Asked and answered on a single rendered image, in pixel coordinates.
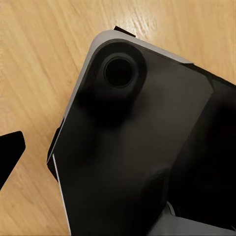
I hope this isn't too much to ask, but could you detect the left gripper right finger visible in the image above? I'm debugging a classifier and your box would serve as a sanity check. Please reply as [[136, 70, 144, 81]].
[[220, 130, 236, 170]]

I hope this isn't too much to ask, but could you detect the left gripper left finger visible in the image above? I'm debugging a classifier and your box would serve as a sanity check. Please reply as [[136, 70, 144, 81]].
[[0, 131, 26, 190]]

